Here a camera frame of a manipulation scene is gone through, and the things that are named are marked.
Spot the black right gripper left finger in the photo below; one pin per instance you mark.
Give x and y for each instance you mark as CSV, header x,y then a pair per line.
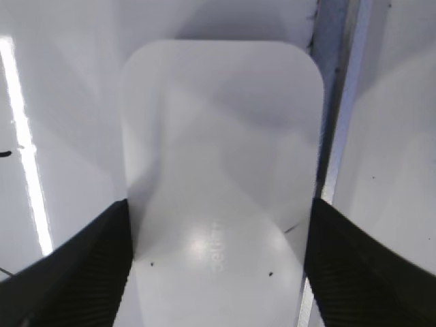
x,y
79,284

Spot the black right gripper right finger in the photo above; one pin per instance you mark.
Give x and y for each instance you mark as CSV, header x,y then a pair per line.
x,y
356,281

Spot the white rectangular board eraser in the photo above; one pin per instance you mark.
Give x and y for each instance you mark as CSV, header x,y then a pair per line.
x,y
220,143

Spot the white whiteboard with aluminium frame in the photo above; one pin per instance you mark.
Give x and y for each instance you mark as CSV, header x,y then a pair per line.
x,y
61,132

